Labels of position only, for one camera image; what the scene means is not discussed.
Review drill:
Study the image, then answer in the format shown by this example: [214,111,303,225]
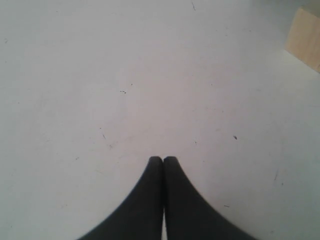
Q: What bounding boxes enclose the light wooden cube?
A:
[285,4,320,72]

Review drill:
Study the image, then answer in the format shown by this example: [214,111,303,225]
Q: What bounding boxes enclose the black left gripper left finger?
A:
[81,156,164,240]

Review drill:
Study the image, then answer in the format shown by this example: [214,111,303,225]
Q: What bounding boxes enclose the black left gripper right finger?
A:
[163,156,254,240]

